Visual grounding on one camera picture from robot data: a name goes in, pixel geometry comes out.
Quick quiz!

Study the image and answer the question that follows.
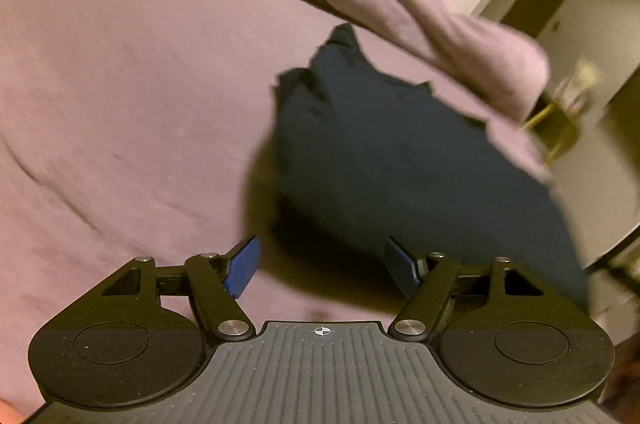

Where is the dark navy garment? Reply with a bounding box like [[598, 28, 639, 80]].
[[242, 23, 589, 308]]

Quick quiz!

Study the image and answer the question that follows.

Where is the purple bed sheet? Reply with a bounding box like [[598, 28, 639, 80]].
[[0, 0, 591, 414]]

